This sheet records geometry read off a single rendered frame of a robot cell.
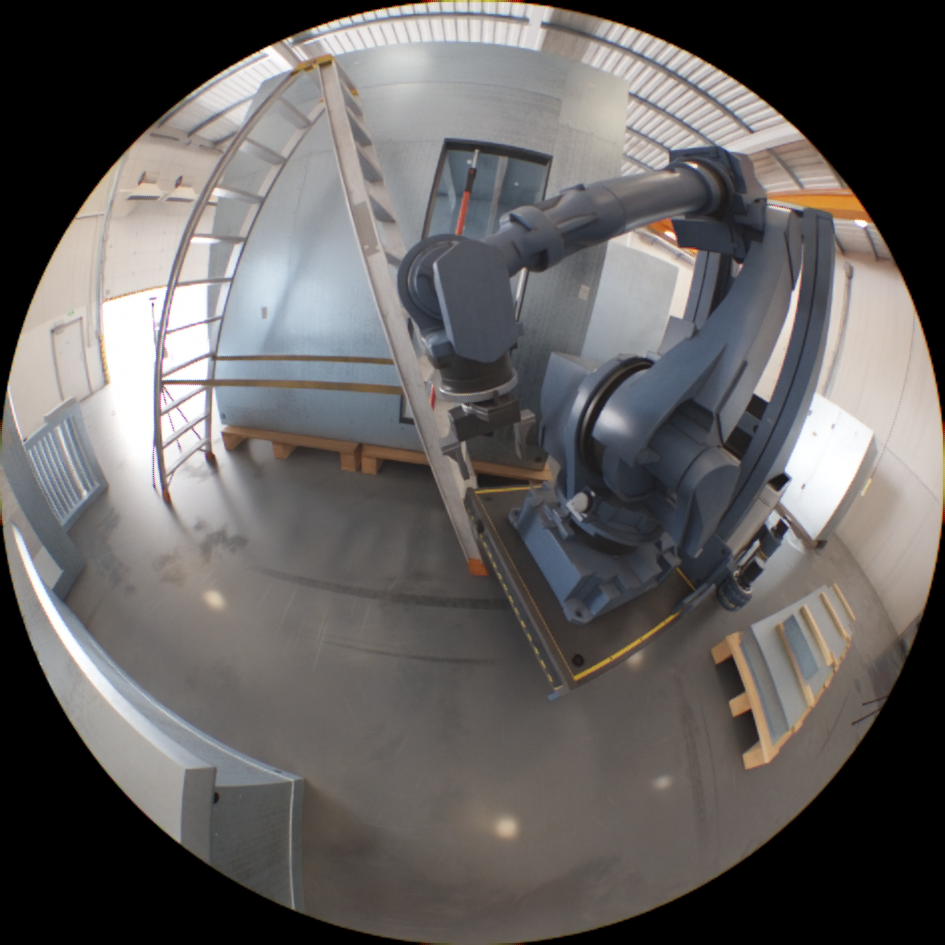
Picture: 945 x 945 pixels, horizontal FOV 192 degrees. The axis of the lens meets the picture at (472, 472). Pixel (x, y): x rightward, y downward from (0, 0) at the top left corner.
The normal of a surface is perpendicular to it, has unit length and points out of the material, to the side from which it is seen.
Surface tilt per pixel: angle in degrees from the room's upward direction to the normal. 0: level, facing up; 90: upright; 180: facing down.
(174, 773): 0
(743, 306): 64
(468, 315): 90
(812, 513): 90
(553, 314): 90
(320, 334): 90
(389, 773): 0
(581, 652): 0
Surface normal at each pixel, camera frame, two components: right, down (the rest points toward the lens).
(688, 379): -0.59, -0.50
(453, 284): 0.32, 0.57
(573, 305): -0.01, 0.55
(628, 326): -0.35, 0.47
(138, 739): 0.17, -0.82
